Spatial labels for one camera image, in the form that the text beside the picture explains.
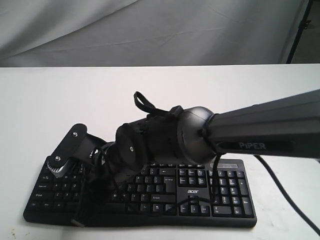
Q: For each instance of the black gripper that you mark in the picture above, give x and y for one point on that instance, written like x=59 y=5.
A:
x=102 y=178

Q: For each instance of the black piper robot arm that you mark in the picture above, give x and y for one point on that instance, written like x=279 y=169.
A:
x=288 y=127

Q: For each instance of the black acer keyboard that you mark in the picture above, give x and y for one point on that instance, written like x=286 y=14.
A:
x=161 y=195

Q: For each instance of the grey backdrop cloth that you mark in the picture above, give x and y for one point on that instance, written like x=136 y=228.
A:
x=129 y=33

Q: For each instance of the black tripod stand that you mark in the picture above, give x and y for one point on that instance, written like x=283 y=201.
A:
x=303 y=25

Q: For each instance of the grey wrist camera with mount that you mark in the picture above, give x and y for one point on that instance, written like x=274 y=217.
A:
x=75 y=148

